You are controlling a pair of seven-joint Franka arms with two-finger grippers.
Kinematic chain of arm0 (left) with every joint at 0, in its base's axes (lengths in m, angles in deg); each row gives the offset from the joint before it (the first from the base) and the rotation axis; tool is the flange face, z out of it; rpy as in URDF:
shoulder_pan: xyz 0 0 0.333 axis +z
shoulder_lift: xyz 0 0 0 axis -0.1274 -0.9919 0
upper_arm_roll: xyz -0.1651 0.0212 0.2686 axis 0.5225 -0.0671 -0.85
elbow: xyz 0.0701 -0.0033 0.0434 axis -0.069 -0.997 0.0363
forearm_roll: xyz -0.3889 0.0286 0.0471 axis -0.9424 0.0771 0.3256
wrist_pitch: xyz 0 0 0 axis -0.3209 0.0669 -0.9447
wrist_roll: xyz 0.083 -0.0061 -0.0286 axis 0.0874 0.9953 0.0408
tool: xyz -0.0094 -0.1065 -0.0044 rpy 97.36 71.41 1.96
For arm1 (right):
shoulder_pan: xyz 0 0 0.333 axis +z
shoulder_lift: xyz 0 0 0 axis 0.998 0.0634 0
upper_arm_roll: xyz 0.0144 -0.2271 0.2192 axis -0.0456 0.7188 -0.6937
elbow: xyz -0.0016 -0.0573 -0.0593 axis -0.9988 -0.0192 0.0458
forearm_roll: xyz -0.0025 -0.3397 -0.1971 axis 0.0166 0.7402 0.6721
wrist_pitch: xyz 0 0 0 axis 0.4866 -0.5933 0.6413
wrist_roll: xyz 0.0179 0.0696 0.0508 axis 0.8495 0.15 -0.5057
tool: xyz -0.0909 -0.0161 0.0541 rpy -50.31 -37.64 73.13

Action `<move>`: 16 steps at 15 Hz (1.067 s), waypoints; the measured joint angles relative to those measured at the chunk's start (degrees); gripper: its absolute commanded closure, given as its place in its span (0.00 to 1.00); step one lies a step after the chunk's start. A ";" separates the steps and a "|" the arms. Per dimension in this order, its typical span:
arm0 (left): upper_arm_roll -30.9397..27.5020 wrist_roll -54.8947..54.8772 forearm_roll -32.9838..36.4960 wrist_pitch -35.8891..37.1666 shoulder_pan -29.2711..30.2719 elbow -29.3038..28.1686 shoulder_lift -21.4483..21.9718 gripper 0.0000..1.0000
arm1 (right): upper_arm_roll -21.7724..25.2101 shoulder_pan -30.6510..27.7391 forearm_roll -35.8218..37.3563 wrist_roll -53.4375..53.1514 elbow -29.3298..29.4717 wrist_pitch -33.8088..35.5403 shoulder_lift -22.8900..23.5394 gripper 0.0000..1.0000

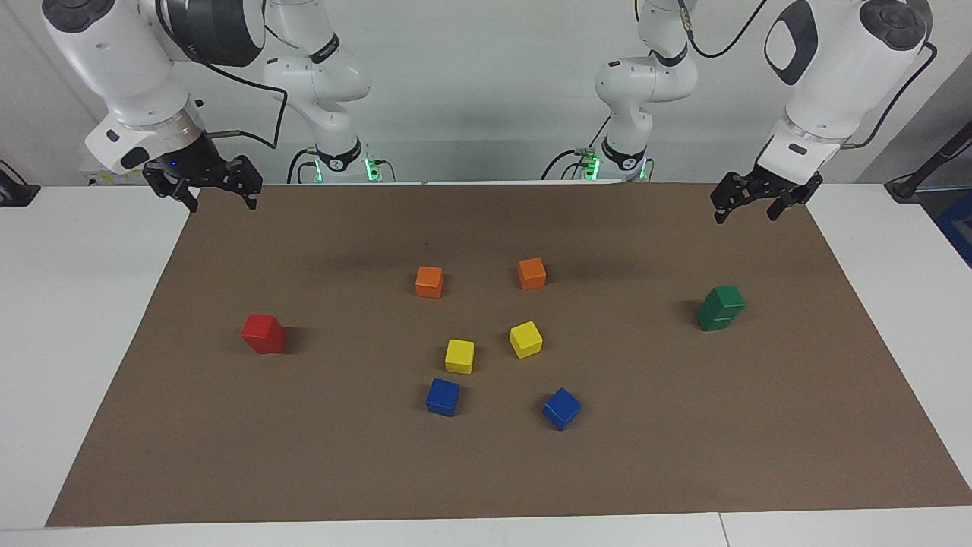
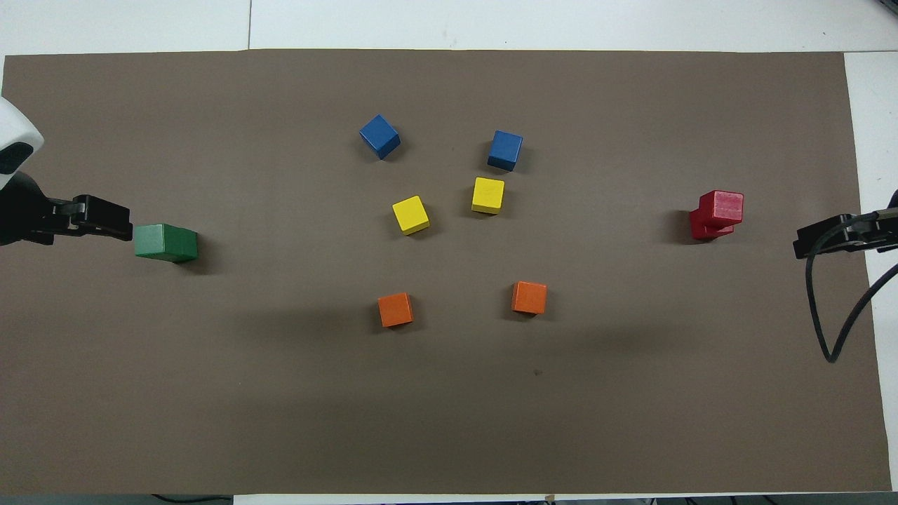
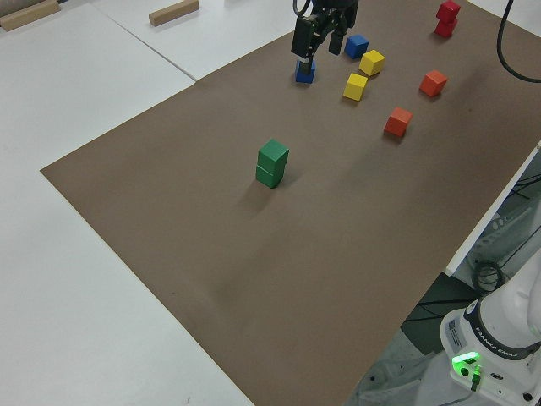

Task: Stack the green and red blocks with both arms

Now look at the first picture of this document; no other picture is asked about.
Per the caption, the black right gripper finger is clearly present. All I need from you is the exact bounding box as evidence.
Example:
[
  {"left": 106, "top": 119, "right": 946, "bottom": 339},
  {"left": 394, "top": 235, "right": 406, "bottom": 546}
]
[
  {"left": 230, "top": 155, "right": 265, "bottom": 212},
  {"left": 163, "top": 182, "right": 200, "bottom": 213}
]

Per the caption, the green cube stack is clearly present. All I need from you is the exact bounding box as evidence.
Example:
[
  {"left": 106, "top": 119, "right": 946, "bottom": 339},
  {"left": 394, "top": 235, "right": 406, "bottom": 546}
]
[{"left": 702, "top": 285, "right": 746, "bottom": 317}]

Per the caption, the green wooden cube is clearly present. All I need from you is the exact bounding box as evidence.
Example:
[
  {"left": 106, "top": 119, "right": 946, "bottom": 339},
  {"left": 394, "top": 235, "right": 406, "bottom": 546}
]
[{"left": 696, "top": 302, "right": 737, "bottom": 333}]

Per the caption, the white power strip box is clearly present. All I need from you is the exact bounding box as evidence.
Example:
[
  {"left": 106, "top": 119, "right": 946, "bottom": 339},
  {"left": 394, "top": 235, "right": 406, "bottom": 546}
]
[{"left": 79, "top": 156, "right": 153, "bottom": 186}]

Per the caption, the black stand with pole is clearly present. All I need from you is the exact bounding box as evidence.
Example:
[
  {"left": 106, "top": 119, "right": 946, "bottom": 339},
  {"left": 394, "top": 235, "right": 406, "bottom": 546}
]
[{"left": 884, "top": 120, "right": 972, "bottom": 203}]

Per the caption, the black device on table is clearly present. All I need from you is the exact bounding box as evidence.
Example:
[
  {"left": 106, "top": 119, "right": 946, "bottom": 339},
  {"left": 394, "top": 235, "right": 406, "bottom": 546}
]
[{"left": 0, "top": 159, "right": 41, "bottom": 208}]

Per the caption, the blue crate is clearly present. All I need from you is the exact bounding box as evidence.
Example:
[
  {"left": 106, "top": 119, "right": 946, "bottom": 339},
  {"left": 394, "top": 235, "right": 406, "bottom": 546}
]
[{"left": 933, "top": 188, "right": 972, "bottom": 268}]

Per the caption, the yellow wooden cube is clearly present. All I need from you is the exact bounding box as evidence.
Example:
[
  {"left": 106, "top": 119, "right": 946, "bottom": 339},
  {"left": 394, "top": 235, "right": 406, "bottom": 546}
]
[
  {"left": 510, "top": 321, "right": 544, "bottom": 359},
  {"left": 444, "top": 339, "right": 475, "bottom": 375}
]

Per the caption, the blue wooden cube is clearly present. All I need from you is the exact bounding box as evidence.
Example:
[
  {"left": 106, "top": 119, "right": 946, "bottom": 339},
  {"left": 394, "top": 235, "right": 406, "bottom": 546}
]
[
  {"left": 542, "top": 387, "right": 582, "bottom": 432},
  {"left": 425, "top": 378, "right": 461, "bottom": 418}
]

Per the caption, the brown table mat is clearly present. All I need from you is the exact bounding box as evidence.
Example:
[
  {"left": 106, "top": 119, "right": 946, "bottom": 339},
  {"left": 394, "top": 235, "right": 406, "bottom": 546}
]
[{"left": 46, "top": 182, "right": 972, "bottom": 528}]

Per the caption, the black base cable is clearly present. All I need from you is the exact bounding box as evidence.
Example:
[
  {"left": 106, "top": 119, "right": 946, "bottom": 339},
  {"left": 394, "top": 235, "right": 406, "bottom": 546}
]
[
  {"left": 287, "top": 146, "right": 320, "bottom": 185},
  {"left": 541, "top": 112, "right": 614, "bottom": 182}
]

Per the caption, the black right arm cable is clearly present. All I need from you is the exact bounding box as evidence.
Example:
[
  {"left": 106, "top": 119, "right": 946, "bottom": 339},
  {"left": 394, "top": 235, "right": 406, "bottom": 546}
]
[{"left": 199, "top": 59, "right": 290, "bottom": 150}]

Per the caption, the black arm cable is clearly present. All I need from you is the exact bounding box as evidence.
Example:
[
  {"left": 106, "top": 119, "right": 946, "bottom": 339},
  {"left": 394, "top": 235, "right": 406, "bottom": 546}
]
[
  {"left": 199, "top": 59, "right": 290, "bottom": 150},
  {"left": 678, "top": 0, "right": 938, "bottom": 150}
]

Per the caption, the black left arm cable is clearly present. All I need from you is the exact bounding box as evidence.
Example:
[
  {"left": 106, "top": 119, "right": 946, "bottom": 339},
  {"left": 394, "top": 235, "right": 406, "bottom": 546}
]
[{"left": 678, "top": 0, "right": 938, "bottom": 150}]

